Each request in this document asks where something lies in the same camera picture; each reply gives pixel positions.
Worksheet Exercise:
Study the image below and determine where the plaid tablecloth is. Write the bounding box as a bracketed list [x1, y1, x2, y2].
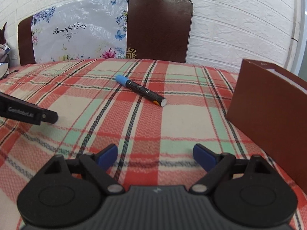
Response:
[0, 58, 307, 230]

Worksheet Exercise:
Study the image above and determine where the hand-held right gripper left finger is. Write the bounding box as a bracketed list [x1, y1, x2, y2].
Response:
[42, 144, 125, 195]

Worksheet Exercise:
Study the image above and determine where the brown chair with gold emblem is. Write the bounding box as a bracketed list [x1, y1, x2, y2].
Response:
[125, 0, 194, 64]

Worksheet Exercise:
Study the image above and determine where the thin black cable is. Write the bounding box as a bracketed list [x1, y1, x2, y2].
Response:
[0, 69, 19, 80]

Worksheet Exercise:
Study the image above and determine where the dark feathery object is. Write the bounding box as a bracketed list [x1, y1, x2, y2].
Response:
[0, 22, 8, 44]

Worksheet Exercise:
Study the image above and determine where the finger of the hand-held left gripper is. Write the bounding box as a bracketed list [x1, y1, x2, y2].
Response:
[0, 92, 59, 125]

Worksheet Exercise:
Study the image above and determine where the plain brown chair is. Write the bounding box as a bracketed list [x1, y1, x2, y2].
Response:
[17, 14, 37, 66]

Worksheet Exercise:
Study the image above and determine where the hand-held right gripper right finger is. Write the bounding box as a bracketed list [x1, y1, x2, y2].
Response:
[191, 144, 271, 195]

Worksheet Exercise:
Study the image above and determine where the white door frame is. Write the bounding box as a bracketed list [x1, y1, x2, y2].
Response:
[285, 0, 307, 77]

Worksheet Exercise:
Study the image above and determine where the brown storage box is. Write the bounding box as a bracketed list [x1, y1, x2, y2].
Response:
[226, 59, 307, 193]

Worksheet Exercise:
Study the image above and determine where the shiny foil package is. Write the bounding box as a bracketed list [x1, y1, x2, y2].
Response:
[0, 43, 11, 78]

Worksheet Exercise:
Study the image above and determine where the floral plastic bag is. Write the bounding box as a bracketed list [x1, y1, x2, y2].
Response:
[31, 0, 130, 63]

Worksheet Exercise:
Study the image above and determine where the black marker with blue cap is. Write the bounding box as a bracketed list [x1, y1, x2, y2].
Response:
[115, 74, 168, 108]

